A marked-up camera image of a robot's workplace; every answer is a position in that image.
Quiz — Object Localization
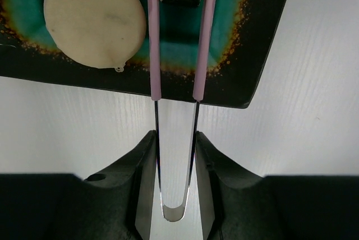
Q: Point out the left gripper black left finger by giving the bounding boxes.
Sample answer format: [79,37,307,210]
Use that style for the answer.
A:
[1,131,157,239]

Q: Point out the steel tongs with pink tips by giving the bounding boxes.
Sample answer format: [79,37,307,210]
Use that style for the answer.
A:
[148,0,216,222]

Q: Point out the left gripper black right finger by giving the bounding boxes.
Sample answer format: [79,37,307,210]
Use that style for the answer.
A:
[195,132,358,239]

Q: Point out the black teal square plate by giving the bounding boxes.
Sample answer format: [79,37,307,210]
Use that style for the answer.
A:
[1,0,286,108]

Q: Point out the round cream rice cake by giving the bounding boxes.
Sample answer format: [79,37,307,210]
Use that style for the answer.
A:
[43,0,146,72]

